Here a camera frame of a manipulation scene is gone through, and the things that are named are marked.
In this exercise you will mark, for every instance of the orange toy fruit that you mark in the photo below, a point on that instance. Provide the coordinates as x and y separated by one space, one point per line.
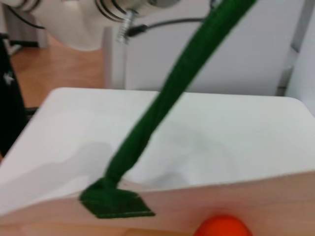
222 226

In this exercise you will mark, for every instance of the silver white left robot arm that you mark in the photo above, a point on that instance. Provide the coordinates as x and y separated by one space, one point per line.
78 24

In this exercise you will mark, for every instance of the black stand with white star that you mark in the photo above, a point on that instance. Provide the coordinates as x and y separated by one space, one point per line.
9 98

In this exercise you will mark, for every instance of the grey vertical post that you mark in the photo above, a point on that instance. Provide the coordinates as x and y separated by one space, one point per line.
107 59

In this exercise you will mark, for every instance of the grey metal frame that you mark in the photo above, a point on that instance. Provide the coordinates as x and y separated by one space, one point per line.
292 49

